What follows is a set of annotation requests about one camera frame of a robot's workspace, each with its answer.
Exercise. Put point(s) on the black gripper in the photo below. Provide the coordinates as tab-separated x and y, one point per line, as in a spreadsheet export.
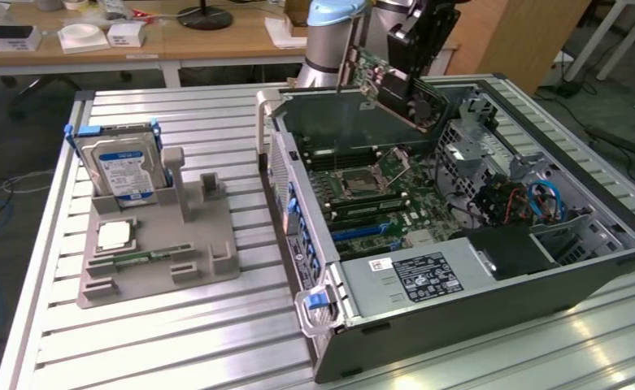
431	32

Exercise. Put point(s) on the black and green graphics card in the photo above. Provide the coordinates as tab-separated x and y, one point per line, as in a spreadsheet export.
404	97

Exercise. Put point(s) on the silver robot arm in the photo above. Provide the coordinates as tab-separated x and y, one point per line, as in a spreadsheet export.
328	40

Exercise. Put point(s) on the wooden cabinet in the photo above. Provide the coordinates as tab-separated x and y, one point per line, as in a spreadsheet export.
513	40

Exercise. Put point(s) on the brown cardboard box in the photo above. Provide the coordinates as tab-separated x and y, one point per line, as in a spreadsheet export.
296	12

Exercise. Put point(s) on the stack of white papers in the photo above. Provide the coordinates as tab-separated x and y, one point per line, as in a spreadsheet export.
284	34

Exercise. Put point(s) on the black power adapter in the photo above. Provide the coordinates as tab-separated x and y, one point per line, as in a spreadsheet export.
569	89

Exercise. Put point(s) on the metal disk bay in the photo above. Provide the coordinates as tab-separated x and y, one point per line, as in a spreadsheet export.
470	154

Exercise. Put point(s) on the metal socket cover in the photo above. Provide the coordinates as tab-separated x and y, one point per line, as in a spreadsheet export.
394	159

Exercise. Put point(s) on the CPU socket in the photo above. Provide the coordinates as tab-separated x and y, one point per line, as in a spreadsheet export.
363	180

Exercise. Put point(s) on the wooden desk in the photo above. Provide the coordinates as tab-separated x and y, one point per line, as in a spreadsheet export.
215	44

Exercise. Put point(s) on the black lamp base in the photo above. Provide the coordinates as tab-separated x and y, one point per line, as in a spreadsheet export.
204	18

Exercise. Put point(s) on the black stand foot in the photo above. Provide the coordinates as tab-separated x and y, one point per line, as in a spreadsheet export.
626	142

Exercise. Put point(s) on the small silver heat sink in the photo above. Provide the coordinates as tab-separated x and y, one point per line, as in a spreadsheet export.
423	237

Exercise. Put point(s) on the blue expansion slot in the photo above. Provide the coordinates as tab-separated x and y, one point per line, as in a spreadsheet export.
360	231

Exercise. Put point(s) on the small white labelled box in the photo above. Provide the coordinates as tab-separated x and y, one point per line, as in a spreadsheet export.
126	35

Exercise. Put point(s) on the grey power supply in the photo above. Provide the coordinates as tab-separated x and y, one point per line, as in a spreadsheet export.
383	284

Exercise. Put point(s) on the grey parts rack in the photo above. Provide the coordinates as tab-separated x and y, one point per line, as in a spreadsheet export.
204	227

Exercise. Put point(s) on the white round holder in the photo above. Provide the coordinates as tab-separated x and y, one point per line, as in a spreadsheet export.
81	38

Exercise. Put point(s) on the hard disk with blue carrier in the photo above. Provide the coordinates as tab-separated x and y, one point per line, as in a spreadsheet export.
125	170

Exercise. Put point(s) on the blue case latch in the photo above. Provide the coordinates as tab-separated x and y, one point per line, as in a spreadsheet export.
317	301

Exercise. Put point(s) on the grey cup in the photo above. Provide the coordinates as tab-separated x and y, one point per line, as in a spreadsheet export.
50	5

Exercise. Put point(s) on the open black PC case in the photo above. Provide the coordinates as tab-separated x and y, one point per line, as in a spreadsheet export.
513	317

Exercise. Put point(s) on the black chair base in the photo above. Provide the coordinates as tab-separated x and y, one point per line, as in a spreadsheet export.
41	87

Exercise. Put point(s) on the green RAM stick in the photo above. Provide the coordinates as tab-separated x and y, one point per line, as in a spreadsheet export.
144	256

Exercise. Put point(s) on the silver CPU chip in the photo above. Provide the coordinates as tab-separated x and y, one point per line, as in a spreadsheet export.
114	235

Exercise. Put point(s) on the white box with dark top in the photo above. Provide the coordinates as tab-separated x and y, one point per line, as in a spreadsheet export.
13	40

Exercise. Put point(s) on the white table frame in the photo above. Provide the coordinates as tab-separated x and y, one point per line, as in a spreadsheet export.
610	53

